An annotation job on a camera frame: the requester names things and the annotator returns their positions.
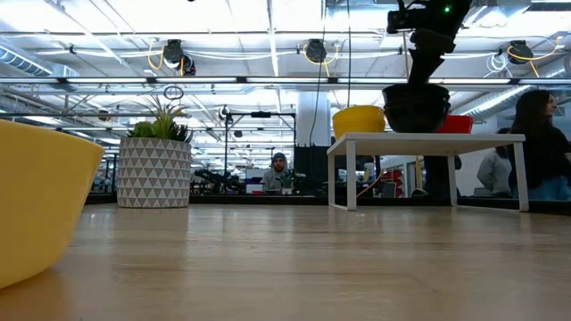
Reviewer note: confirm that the black cabinet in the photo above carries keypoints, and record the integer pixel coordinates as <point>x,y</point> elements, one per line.
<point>312,169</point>

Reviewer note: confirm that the white perforated metal rack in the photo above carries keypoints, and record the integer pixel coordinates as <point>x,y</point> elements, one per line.
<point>424,143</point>

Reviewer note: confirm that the long linear light bar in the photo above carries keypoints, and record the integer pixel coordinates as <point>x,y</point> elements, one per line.
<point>44,115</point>

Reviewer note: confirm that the black aluminium table frame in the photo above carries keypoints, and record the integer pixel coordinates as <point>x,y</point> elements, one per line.
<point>267,200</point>

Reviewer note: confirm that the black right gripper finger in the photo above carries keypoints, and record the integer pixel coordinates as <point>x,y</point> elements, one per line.
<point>424,73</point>

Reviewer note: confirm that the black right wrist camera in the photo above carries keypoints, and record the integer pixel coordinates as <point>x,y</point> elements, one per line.
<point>401,21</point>

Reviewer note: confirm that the red plastic bowl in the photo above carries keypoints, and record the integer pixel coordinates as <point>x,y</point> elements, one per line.
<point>459,125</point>

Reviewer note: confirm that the person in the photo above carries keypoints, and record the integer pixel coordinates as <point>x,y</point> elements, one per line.
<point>540,147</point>
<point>493,171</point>
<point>439,176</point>
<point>278,176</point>

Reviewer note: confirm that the green succulent plant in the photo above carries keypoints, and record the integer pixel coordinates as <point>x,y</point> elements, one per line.
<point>163,127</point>

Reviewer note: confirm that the grey triangle-pattern plant pot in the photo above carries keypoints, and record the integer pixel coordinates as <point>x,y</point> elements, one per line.
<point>154,174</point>

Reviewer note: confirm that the black metal stand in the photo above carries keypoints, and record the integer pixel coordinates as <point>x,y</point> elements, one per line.
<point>261,114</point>

